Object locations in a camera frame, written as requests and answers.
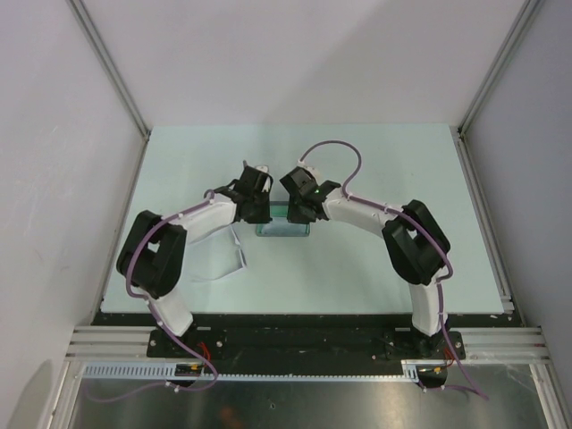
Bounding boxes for dark green glasses case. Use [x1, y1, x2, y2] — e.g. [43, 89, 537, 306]
[256, 201, 310, 238]

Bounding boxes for white sunglasses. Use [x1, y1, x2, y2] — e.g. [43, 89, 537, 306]
[186, 226, 247, 282]

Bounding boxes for light blue cleaning cloth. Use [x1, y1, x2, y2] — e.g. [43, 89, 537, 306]
[260, 218, 308, 237]

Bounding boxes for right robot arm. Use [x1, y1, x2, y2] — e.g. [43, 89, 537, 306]
[281, 165, 452, 358]

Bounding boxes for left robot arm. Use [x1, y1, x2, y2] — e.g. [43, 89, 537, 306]
[116, 164, 273, 358]

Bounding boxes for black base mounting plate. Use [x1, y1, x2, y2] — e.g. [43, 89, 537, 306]
[92, 313, 522, 360]

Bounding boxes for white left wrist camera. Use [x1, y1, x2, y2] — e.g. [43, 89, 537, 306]
[241, 161, 273, 193]

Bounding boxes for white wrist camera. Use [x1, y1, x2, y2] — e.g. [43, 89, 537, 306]
[241, 161, 273, 193]
[297, 159, 321, 181]

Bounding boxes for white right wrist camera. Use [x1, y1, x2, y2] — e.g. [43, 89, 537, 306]
[297, 159, 321, 181]

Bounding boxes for right side aluminium rail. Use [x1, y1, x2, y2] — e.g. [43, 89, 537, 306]
[450, 127, 517, 314]

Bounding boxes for aluminium rail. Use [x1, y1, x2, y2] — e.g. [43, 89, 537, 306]
[64, 326, 551, 365]
[450, 127, 517, 314]

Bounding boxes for white slotted cable duct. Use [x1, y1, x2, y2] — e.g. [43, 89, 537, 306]
[82, 359, 448, 383]

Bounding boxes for left aluminium corner post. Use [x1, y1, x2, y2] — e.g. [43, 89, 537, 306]
[65, 0, 151, 138]

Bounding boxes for aluminium corner post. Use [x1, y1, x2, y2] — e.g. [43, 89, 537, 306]
[65, 0, 151, 138]
[459, 0, 544, 135]

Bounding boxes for aluminium front rail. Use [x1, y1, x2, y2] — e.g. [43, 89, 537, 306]
[64, 326, 551, 365]

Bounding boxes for right aluminium corner post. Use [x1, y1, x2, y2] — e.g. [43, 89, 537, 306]
[459, 0, 544, 135]

